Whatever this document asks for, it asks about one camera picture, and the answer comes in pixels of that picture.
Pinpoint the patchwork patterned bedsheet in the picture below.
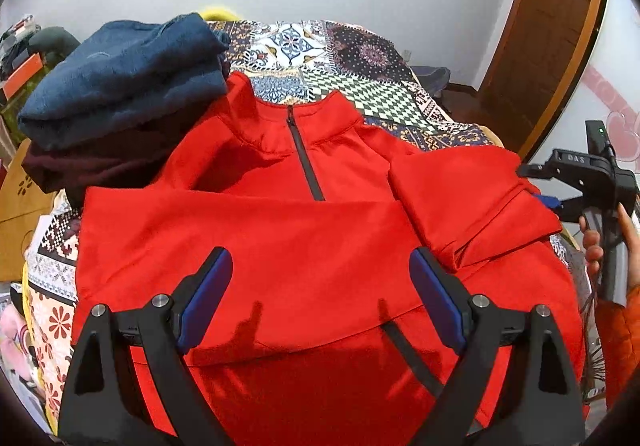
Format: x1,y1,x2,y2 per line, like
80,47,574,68
22,19,591,432

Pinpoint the grey plush cushion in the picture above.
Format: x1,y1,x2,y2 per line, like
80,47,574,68
27,26,81,64

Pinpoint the blue fleece garment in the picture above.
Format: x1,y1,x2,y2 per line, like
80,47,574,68
17,12,232,149

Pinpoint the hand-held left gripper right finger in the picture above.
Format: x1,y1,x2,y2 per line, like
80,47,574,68
409,247,586,446

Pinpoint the pink soft toy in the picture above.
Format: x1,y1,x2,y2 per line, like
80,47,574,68
0,296,51,427

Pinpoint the dark grey bag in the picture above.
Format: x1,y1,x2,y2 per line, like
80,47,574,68
415,66,451,92

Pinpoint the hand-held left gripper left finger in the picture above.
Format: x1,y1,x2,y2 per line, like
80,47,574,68
59,247,236,446

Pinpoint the maroon garment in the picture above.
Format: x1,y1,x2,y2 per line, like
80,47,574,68
21,119,191,207

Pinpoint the red zip-neck jacket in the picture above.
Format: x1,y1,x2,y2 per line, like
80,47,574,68
72,71,586,446

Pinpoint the yellow foam tube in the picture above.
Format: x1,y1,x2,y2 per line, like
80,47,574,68
200,6,243,22

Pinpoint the orange box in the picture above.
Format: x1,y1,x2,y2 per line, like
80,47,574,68
0,52,43,100

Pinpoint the person's orange-sleeved right forearm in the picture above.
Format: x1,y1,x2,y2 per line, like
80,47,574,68
595,286,640,412

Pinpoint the brown wooden door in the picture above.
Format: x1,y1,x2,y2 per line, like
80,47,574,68
477,0,613,162

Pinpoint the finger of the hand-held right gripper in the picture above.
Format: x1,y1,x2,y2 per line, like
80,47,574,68
517,153,563,178
534,195,586,221

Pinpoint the person's right hand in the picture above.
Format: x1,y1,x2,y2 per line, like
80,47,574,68
580,203,640,288

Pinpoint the wooden board with flower cutouts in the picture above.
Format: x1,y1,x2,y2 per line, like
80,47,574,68
0,139,58,283

